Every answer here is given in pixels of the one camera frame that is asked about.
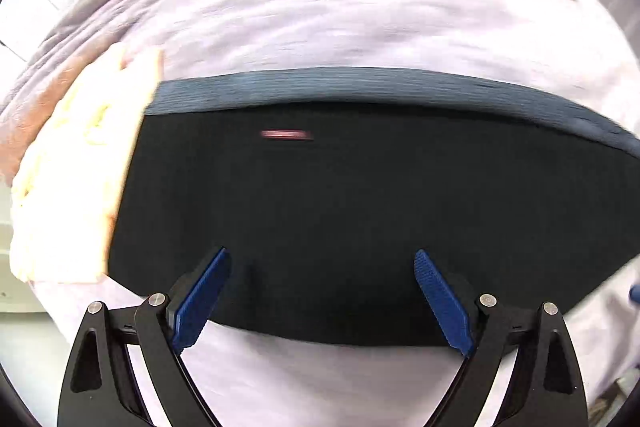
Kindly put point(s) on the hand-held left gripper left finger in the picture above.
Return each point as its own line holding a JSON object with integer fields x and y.
{"x": 200, "y": 302}

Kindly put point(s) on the lavender embossed blanket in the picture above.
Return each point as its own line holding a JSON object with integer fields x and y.
{"x": 350, "y": 22}

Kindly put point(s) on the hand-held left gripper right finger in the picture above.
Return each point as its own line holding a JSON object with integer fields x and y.
{"x": 445, "y": 302}

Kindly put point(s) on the black pants with patterned waistband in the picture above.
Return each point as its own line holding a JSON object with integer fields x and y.
{"x": 325, "y": 207}

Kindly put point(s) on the pale yellow garment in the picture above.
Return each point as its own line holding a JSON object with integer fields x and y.
{"x": 65, "y": 167}

